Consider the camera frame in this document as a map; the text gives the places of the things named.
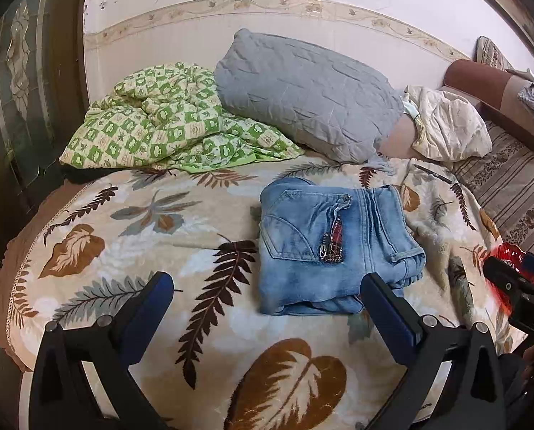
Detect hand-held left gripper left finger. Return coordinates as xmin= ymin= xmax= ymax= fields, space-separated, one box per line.
xmin=27 ymin=271 xmax=175 ymax=430

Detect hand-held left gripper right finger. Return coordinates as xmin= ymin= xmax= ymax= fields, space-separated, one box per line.
xmin=360 ymin=272 xmax=514 ymax=430

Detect blue denim pants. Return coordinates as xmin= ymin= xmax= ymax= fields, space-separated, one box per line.
xmin=258 ymin=178 xmax=427 ymax=316

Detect leaf print blanket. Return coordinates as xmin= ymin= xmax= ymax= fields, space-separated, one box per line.
xmin=0 ymin=157 xmax=518 ymax=430

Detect dark pen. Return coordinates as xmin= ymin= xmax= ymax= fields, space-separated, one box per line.
xmin=414 ymin=164 xmax=453 ymax=184

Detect cream patterned cloth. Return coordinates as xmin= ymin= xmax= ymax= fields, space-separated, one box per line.
xmin=405 ymin=85 xmax=492 ymax=162

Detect pink pillow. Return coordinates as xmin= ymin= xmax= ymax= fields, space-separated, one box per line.
xmin=376 ymin=116 xmax=422 ymax=159

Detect green checked quilt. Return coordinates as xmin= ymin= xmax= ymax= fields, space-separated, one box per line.
xmin=59 ymin=65 xmax=306 ymax=173

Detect white teal tag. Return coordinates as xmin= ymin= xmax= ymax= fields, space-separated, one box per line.
xmin=402 ymin=94 xmax=422 ymax=121

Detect brown sofa backrest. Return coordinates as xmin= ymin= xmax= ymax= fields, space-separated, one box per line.
xmin=441 ymin=59 xmax=534 ymax=139

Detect small patterned cushion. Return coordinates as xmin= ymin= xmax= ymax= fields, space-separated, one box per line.
xmin=475 ymin=36 xmax=514 ymax=71

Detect grey quilted pillow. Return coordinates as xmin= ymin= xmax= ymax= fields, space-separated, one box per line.
xmin=214 ymin=28 xmax=404 ymax=164

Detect dark glass panel door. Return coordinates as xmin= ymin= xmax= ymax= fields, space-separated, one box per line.
xmin=0 ymin=0 xmax=91 ymax=216

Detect framed wall picture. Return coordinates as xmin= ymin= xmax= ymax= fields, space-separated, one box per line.
xmin=446 ymin=0 xmax=534 ymax=66

